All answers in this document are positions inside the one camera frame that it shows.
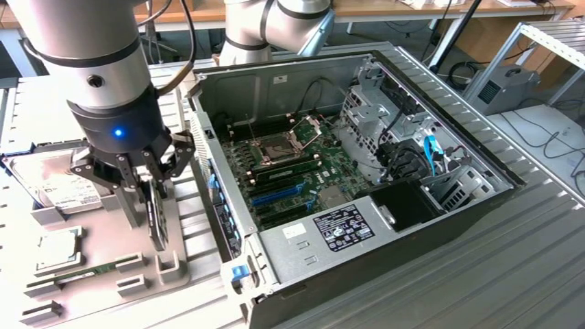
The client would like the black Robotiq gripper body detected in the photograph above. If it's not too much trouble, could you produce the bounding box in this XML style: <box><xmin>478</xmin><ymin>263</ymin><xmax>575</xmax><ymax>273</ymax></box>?
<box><xmin>68</xmin><ymin>87</ymin><xmax>174</xmax><ymax>162</ymax></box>

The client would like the graphics card with fan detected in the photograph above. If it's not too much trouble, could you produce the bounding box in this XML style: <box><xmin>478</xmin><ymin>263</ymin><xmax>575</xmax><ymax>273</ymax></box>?
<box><xmin>144</xmin><ymin>178</ymin><xmax>174</xmax><ymax>253</ymax></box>

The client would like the silver hard disk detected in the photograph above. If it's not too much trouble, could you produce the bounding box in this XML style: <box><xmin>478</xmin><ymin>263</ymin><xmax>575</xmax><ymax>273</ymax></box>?
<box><xmin>7</xmin><ymin>150</ymin><xmax>114</xmax><ymax>215</ymax></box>

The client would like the CPU socket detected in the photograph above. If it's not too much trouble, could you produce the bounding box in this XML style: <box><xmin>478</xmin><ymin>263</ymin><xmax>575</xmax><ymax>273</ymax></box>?
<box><xmin>251</xmin><ymin>132</ymin><xmax>306</xmax><ymax>167</ymax></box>

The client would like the grey parts rack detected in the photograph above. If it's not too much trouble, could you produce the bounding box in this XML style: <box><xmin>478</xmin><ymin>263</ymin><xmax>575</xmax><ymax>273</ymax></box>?
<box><xmin>18</xmin><ymin>178</ymin><xmax>194</xmax><ymax>326</ymax></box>

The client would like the green RAM stick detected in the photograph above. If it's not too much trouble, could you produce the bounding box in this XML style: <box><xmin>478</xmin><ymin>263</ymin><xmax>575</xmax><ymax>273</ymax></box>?
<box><xmin>254</xmin><ymin>159</ymin><xmax>324</xmax><ymax>184</ymax></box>
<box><xmin>26</xmin><ymin>254</ymin><xmax>142</xmax><ymax>288</ymax></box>

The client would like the black office chair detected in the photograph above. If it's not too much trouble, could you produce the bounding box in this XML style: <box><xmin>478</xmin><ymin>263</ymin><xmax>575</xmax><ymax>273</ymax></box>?
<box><xmin>136</xmin><ymin>23</ymin><xmax>183</xmax><ymax>66</ymax></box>

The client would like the blue expansion slot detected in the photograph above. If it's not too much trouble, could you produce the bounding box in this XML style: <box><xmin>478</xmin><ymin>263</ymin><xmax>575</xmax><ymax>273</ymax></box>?
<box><xmin>250</xmin><ymin>186</ymin><xmax>307</xmax><ymax>207</ymax></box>

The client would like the silver CPU chip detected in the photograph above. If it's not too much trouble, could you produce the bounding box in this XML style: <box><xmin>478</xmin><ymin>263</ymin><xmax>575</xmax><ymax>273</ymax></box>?
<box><xmin>36</xmin><ymin>232</ymin><xmax>79</xmax><ymax>271</ymax></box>

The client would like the silver socket cover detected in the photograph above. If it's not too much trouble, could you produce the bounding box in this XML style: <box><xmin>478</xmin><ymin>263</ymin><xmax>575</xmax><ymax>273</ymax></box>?
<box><xmin>287</xmin><ymin>115</ymin><xmax>328</xmax><ymax>154</ymax></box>

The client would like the green Dell motherboard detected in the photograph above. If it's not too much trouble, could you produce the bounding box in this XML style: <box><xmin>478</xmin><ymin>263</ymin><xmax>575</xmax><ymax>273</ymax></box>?
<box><xmin>219</xmin><ymin>116</ymin><xmax>367</xmax><ymax>230</ymax></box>

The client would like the silver chipset heatsink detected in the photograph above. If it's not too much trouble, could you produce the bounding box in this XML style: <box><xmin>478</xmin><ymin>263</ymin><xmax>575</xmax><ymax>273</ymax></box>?
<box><xmin>318</xmin><ymin>186</ymin><xmax>350</xmax><ymax>209</ymax></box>

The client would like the silver power supply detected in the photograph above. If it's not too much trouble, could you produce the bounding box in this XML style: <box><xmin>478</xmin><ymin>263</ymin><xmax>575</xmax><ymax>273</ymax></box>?
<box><xmin>250</xmin><ymin>195</ymin><xmax>403</xmax><ymax>287</ymax></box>

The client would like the silver perforated drive cage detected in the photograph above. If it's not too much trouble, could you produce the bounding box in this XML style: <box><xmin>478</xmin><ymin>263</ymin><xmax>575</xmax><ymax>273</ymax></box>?
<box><xmin>340</xmin><ymin>56</ymin><xmax>440</xmax><ymax>172</ymax></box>

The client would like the open black PC case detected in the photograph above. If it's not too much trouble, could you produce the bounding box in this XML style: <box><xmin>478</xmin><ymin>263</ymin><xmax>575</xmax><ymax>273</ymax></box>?
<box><xmin>176</xmin><ymin>49</ymin><xmax>527</xmax><ymax>329</ymax></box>

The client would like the silver disk bay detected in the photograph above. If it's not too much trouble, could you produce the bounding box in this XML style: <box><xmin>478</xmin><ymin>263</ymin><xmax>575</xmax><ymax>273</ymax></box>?
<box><xmin>418</xmin><ymin>160</ymin><xmax>500</xmax><ymax>215</ymax></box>

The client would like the black tripod pole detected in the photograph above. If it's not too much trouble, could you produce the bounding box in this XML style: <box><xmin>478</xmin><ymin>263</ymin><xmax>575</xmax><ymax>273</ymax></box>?
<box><xmin>430</xmin><ymin>0</ymin><xmax>484</xmax><ymax>75</ymax></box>

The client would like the grey control cabinet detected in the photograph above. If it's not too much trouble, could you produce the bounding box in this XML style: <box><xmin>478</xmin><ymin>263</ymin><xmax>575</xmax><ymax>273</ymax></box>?
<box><xmin>464</xmin><ymin>64</ymin><xmax>543</xmax><ymax>116</ymax></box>

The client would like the long wooden desk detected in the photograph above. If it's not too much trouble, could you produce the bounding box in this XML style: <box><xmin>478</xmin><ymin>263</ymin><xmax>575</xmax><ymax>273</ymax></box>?
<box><xmin>0</xmin><ymin>0</ymin><xmax>579</xmax><ymax>78</ymax></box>

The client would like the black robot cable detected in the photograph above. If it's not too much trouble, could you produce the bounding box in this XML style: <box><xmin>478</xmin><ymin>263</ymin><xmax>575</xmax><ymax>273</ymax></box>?
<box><xmin>136</xmin><ymin>0</ymin><xmax>199</xmax><ymax>99</ymax></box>

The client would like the black looped wire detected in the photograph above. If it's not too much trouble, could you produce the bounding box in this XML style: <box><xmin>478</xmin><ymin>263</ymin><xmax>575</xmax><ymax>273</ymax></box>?
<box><xmin>294</xmin><ymin>78</ymin><xmax>327</xmax><ymax>119</ymax></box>

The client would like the black power wire bundle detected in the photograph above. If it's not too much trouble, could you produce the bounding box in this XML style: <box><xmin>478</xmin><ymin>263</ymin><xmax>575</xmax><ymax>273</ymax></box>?
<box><xmin>378</xmin><ymin>77</ymin><xmax>430</xmax><ymax>182</ymax></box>

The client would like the blue flat wire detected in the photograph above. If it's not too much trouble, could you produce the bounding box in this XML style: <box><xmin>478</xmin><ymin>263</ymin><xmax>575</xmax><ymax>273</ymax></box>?
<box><xmin>424</xmin><ymin>135</ymin><xmax>443</xmax><ymax>178</ymax></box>

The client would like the black coiled cable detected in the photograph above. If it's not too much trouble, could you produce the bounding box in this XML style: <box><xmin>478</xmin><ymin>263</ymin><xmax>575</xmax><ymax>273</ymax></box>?
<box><xmin>447</xmin><ymin>60</ymin><xmax>479</xmax><ymax>88</ymax></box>

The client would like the aluminium profile frame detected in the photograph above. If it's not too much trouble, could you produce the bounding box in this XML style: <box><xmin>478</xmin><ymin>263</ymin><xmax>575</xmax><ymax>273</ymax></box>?
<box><xmin>462</xmin><ymin>20</ymin><xmax>585</xmax><ymax>107</ymax></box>

